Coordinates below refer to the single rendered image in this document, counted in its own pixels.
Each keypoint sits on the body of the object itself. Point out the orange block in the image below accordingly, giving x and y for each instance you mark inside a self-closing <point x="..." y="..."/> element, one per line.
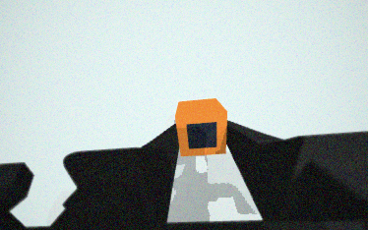
<point x="201" y="127"/>

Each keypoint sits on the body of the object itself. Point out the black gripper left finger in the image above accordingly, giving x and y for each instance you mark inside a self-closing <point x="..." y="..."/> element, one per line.
<point x="151" y="166"/>

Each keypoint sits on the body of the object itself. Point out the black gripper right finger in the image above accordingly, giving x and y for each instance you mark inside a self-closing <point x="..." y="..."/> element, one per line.
<point x="272" y="168"/>

